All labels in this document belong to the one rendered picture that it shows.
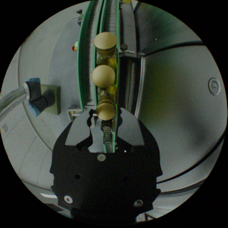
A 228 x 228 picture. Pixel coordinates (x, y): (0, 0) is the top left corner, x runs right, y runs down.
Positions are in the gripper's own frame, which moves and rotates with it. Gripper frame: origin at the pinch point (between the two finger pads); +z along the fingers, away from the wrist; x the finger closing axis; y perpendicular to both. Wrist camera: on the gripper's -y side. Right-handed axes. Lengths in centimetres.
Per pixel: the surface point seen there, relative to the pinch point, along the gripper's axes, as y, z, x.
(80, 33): -29.5, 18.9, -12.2
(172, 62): -10.5, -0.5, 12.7
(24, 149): 165, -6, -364
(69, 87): 0, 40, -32
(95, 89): 0.1, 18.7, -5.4
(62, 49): -35, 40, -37
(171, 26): -24.2, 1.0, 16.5
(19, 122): 70, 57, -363
